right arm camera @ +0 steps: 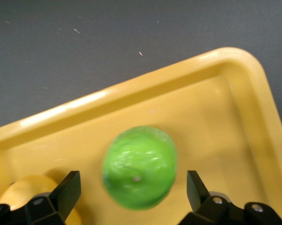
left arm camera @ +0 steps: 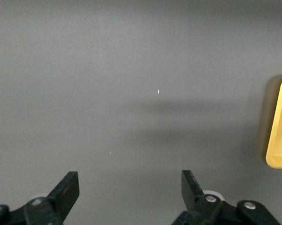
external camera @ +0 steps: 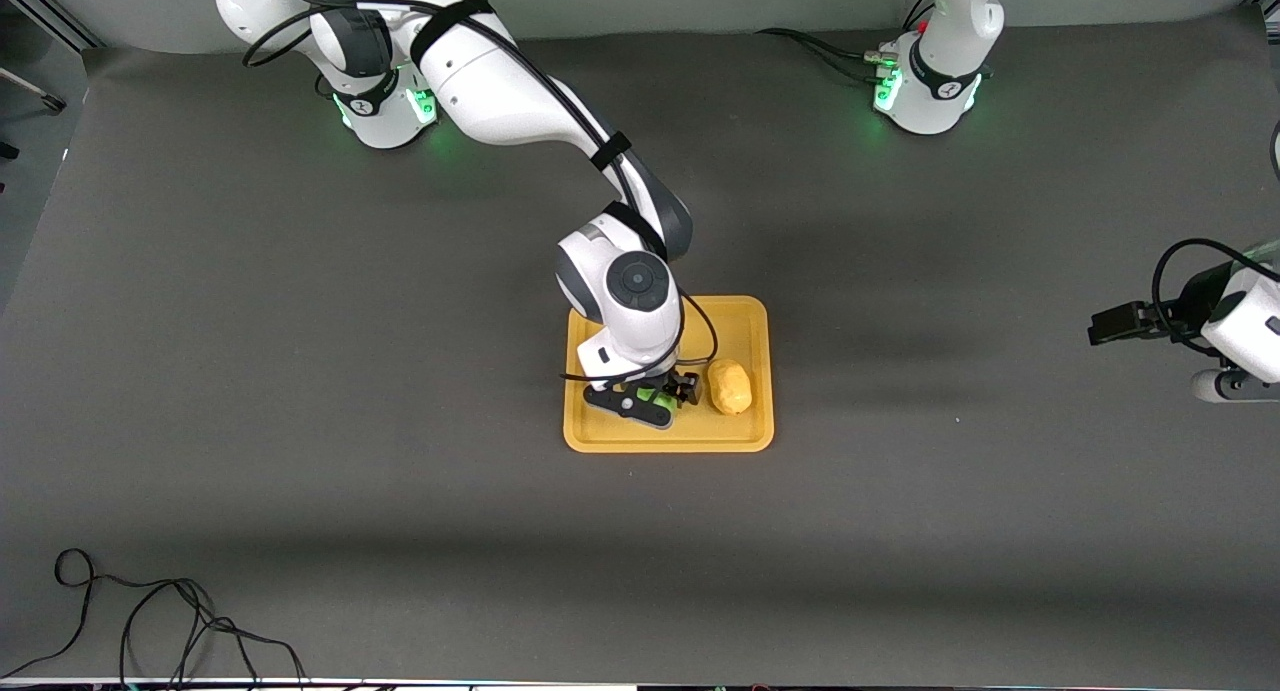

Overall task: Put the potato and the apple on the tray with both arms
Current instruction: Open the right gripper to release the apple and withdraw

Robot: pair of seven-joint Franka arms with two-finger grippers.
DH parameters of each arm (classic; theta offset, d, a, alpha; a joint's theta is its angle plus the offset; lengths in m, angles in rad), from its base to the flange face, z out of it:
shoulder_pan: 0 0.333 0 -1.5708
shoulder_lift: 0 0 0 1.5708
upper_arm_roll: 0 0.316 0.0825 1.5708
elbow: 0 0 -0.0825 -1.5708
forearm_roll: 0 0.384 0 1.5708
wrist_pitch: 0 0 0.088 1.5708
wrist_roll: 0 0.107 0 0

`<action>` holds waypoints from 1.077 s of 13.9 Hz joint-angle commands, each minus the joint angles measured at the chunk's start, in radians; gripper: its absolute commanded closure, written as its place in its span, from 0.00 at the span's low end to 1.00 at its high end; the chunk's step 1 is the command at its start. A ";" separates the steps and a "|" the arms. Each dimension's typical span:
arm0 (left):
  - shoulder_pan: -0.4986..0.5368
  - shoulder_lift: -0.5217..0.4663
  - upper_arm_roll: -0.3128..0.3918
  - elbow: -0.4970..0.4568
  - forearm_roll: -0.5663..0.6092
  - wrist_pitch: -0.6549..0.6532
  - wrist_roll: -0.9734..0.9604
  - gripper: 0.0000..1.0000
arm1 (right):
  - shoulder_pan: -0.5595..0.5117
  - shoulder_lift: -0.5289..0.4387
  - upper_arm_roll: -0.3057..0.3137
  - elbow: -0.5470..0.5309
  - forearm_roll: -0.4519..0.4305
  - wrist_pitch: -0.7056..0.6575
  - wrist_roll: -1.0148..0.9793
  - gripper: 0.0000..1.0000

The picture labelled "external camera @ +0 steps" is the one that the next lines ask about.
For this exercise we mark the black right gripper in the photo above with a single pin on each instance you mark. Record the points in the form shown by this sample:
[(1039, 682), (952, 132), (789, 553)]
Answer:
[(683, 387)]

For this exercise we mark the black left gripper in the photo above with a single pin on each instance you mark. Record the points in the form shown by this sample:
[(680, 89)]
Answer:
[(1176, 313)]

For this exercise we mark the green apple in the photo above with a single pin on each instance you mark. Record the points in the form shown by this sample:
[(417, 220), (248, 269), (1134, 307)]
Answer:
[(655, 396)]

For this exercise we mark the yellow-brown potato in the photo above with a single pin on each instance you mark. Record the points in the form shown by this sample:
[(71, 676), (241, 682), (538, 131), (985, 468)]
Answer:
[(730, 387)]

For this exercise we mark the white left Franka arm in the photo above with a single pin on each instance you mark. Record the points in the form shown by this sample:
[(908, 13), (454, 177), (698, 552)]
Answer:
[(940, 101)]

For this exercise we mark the yellow rectangular plastic tray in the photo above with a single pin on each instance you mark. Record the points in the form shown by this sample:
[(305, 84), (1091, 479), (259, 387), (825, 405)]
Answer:
[(740, 431)]

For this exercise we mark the dark grey table cloth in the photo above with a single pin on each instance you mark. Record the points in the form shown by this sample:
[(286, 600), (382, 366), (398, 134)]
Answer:
[(400, 471)]

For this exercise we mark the thin grey rod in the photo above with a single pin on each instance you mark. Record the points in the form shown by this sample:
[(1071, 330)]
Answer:
[(40, 93)]

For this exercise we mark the aluminium frame profile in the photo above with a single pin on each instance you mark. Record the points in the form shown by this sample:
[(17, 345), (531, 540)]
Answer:
[(60, 21)]

